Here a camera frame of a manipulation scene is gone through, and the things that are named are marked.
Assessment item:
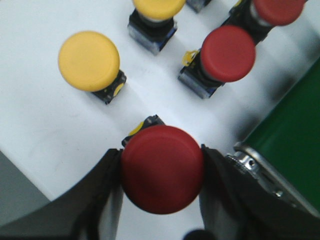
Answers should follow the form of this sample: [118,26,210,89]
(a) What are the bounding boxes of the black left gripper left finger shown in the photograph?
[0,149,123,240]

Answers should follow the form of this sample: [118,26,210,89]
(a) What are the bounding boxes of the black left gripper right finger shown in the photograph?
[199,145,320,240]

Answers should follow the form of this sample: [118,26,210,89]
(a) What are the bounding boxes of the red mushroom push button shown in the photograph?
[120,115,205,215]
[178,25,256,99]
[224,0,306,45]

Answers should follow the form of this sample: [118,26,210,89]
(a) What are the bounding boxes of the yellow mushroom push button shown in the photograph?
[58,30,127,105]
[127,0,186,55]

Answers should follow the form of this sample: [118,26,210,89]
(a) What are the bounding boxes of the green conveyor belt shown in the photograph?
[242,60,320,211]

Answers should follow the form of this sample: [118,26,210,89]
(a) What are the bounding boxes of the aluminium conveyor side rail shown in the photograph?
[225,142,320,218]

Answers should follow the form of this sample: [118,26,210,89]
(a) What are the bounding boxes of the push button switch base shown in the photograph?
[186,0,211,13]

